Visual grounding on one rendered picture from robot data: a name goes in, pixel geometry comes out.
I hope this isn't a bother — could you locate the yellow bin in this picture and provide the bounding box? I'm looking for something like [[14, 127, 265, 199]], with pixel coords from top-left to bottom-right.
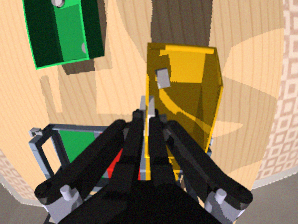
[[145, 42, 223, 158]]

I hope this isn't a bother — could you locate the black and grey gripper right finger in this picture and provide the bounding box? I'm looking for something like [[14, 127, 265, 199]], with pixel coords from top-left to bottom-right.
[[147, 95, 253, 224]]

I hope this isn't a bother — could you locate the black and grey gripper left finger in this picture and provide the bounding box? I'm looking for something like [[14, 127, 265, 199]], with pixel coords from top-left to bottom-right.
[[34, 95, 146, 224]]

